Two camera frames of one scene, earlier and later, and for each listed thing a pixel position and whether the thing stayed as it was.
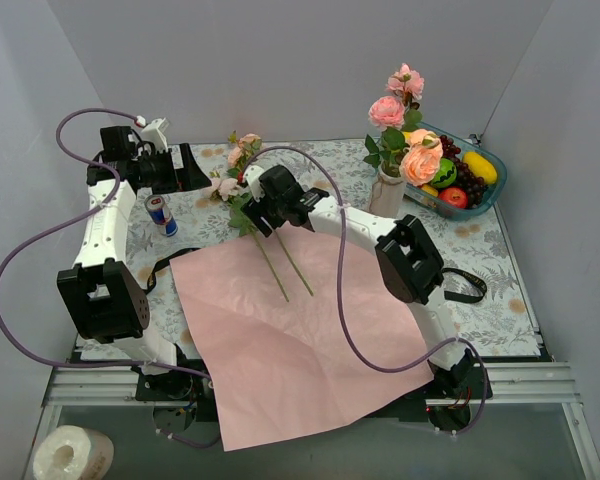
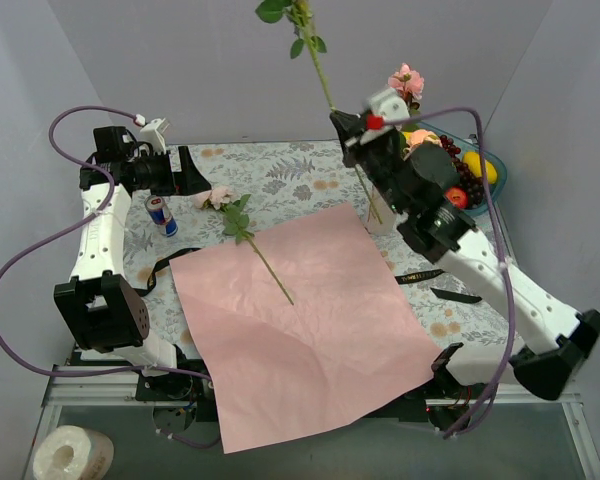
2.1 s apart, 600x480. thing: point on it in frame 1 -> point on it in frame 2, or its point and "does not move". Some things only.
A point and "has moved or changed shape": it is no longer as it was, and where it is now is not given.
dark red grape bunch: x=475 y=186 does not move
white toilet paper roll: x=73 y=453 does not move
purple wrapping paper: x=265 y=316 does not move
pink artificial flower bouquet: x=231 y=188 has moved or changed shape
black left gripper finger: x=191 y=176 does not move
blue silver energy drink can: x=160 y=214 does not move
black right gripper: x=259 y=215 -> x=359 y=138
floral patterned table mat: x=485 y=297 does not move
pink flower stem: x=243 y=147 -> x=279 y=10
